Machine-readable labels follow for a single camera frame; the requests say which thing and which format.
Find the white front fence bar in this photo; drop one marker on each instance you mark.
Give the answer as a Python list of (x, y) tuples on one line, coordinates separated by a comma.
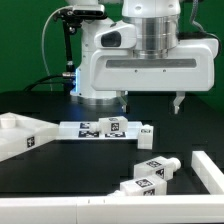
[(183, 209)]

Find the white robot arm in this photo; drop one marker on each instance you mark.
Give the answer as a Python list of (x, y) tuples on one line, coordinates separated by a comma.
[(142, 52)]

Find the white fence bar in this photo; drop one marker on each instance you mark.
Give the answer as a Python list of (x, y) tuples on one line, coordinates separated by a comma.
[(207, 171), (183, 209)]

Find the white right fence bar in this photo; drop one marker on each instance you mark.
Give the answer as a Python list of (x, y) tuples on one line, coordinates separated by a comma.
[(207, 171)]

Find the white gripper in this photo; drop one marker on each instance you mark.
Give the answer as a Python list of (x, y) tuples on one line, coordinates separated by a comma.
[(188, 67)]

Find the white square tabletop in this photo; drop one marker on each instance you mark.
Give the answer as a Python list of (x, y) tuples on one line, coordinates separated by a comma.
[(19, 134)]

